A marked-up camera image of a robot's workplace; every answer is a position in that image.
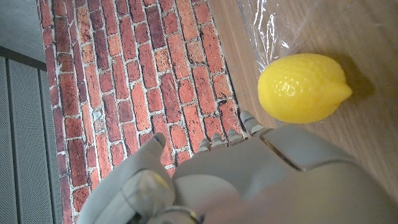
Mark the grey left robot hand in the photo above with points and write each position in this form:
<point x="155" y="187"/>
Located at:
<point x="248" y="180"/>

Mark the clear plastic wrap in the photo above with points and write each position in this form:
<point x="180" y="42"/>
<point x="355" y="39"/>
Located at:
<point x="267" y="34"/>

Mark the yellow lemon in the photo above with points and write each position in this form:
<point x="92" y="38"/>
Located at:
<point x="298" y="88"/>

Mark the red brick print backdrop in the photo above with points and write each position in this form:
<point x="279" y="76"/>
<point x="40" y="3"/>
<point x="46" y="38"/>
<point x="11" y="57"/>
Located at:
<point x="140" y="77"/>

